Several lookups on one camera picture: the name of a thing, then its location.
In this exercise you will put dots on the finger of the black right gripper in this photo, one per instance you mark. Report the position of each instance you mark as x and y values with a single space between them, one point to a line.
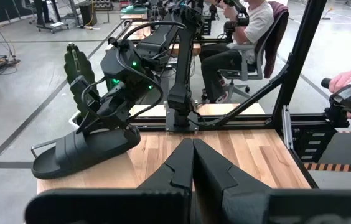
129 130
88 126

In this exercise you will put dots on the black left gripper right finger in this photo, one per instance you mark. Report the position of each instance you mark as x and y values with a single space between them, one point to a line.
209 180

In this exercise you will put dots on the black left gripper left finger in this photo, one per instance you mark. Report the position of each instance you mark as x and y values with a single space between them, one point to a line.
178 168

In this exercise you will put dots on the black slide sandal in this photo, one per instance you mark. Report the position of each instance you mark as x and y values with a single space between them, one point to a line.
79 155

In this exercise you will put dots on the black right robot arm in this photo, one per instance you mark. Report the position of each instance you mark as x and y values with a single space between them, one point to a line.
183 77

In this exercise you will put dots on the green cactus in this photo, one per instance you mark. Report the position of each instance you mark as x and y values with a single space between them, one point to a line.
79 65

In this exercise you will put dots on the black bin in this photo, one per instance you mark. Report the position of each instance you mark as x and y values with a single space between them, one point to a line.
87 14

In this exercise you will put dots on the grey rolling cart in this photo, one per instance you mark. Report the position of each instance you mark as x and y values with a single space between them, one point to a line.
54 26

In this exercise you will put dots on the teal round object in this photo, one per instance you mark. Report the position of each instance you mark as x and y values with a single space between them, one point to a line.
133 9

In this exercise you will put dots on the grey office chair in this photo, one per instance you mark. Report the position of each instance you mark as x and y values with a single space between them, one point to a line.
250 74

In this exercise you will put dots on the maroon jacket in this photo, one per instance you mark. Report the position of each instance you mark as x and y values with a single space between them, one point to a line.
276 37

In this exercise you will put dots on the person's hand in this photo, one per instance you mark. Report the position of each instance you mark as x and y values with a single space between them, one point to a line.
340 81

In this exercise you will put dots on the seated person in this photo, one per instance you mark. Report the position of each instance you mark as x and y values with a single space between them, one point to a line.
256 21

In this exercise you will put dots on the wooden shelf with black frame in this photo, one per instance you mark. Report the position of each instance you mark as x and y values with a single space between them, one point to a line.
94 179

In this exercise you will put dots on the silver frame bracket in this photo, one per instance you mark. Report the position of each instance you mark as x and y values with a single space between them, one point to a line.
287 127

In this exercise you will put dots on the black metal rig frame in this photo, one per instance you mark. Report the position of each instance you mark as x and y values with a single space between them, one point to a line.
302 46

